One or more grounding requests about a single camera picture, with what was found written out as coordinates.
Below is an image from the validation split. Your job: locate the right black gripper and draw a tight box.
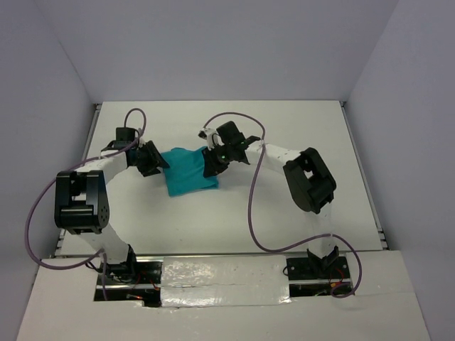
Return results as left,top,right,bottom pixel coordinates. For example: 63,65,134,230
202,143,234,178

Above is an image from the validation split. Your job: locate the teal t shirt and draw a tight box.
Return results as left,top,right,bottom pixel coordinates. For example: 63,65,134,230
162,147,219,197

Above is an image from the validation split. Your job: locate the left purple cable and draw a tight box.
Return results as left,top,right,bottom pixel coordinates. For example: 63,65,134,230
25,108,148,302

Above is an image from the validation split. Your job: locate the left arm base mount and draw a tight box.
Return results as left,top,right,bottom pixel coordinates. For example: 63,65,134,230
85,254,163,308

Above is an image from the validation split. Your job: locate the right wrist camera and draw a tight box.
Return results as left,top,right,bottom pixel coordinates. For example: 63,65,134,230
198,128,221,150

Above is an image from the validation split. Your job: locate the silver taped panel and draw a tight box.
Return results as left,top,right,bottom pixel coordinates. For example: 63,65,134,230
160,255,291,308

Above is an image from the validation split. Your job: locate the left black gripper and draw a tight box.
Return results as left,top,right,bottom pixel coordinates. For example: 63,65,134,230
131,140,169,178

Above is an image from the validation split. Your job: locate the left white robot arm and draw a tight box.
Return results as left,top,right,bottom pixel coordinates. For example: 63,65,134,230
54,127,170,283

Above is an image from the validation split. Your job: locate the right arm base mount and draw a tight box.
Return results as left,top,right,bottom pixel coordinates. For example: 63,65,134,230
282,246,353,298

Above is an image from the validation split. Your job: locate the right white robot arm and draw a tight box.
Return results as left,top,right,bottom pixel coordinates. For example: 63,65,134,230
198,121,339,278

